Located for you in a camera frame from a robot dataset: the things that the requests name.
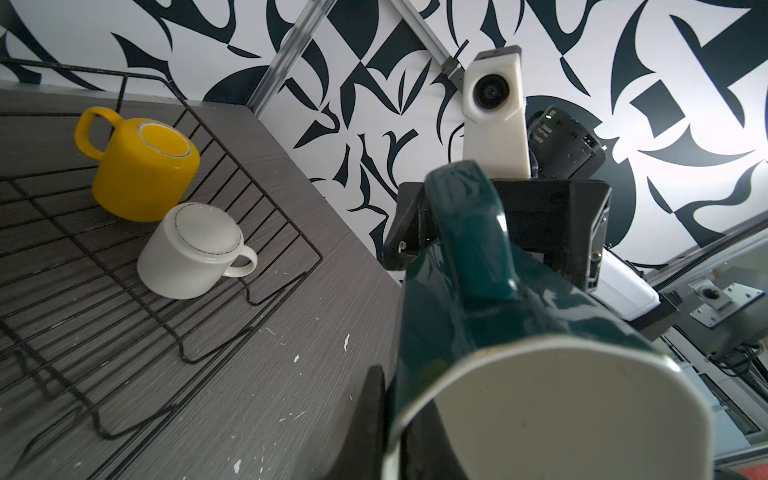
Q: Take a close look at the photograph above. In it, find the black wire dish rack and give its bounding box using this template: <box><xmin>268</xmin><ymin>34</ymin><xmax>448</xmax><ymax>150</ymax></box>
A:
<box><xmin>1</xmin><ymin>70</ymin><xmax>323</xmax><ymax>479</ymax></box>

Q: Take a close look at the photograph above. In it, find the aluminium frame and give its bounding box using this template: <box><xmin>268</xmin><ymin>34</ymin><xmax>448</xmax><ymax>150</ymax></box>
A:
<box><xmin>245</xmin><ymin>1</ymin><xmax>464</xmax><ymax>116</ymax></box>

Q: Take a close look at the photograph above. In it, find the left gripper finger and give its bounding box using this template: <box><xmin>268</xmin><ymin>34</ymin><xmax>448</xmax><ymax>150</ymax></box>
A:
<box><xmin>324</xmin><ymin>365</ymin><xmax>387</xmax><ymax>480</ymax></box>

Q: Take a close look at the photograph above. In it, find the cream mug green handle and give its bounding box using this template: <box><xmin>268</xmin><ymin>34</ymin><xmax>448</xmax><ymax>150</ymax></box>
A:
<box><xmin>386</xmin><ymin>161</ymin><xmax>715</xmax><ymax>479</ymax></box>

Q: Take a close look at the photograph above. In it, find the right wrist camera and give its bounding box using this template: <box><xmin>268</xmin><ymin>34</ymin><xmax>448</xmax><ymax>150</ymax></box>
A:
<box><xmin>462</xmin><ymin>45</ymin><xmax>532</xmax><ymax>180</ymax></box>

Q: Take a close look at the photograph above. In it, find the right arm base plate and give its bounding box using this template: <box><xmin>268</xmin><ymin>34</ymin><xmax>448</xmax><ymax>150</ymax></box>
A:
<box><xmin>689</xmin><ymin>278</ymin><xmax>765</xmax><ymax>329</ymax></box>

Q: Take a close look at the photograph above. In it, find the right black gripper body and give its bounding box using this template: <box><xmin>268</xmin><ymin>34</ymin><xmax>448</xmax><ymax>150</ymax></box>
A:
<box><xmin>382</xmin><ymin>179</ymin><xmax>611</xmax><ymax>293</ymax></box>

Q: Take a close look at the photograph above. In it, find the yellow mug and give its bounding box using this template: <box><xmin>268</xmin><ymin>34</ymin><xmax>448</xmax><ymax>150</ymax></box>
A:
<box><xmin>74</xmin><ymin>107</ymin><xmax>200</xmax><ymax>223</ymax></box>

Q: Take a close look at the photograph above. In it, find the red and white mug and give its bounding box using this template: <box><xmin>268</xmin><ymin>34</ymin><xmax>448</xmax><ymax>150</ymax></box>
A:
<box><xmin>137</xmin><ymin>202</ymin><xmax>259</xmax><ymax>300</ymax></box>

